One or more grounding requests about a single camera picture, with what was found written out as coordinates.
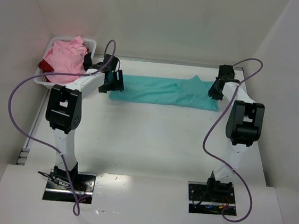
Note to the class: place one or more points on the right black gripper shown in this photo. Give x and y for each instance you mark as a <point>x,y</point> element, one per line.
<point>216,89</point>

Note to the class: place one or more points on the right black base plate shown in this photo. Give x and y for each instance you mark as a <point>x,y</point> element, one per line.
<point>204,203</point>

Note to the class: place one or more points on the teal t shirt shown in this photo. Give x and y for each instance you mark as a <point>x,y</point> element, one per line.
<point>167,91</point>

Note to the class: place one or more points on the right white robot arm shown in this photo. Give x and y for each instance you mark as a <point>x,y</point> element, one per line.
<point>243,128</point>

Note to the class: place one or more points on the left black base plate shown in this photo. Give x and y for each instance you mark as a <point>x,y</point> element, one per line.
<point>57,189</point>

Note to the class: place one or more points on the red t shirt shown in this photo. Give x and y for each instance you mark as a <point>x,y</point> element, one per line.
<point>45,66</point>

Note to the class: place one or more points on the pink t shirt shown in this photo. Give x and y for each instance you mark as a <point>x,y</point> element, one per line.
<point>66,57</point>

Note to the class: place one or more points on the black t shirt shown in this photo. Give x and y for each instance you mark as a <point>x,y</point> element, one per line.
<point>87,63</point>

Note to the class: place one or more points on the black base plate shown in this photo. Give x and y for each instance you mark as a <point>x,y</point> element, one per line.
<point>204,203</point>
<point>57,189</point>

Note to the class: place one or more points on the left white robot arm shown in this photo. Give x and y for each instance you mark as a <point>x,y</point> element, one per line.
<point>64,112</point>

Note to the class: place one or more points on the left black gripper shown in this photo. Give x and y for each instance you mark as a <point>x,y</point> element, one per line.
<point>114,81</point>

